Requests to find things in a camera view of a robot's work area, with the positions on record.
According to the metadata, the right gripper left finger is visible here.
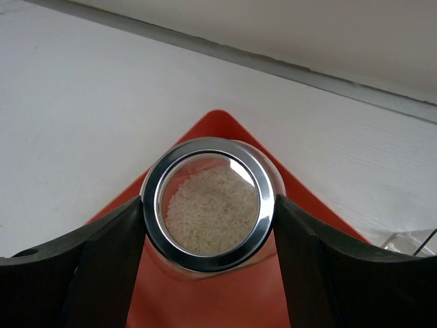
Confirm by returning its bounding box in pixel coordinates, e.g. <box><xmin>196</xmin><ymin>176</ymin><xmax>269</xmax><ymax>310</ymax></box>
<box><xmin>1</xmin><ymin>197</ymin><xmax>145</xmax><ymax>327</ymax></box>

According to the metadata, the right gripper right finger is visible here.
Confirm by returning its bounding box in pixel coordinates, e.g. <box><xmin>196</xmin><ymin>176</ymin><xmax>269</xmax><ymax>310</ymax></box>
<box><xmin>273</xmin><ymin>195</ymin><xmax>436</xmax><ymax>327</ymax></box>

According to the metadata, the glass jar of rice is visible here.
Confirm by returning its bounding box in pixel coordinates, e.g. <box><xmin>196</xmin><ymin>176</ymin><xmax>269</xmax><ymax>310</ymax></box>
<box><xmin>140</xmin><ymin>137</ymin><xmax>285</xmax><ymax>280</ymax></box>

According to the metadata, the clear plastic tray box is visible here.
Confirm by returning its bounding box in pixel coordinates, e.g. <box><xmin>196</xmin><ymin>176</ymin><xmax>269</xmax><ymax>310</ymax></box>
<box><xmin>381</xmin><ymin>228</ymin><xmax>436</xmax><ymax>258</ymax></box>

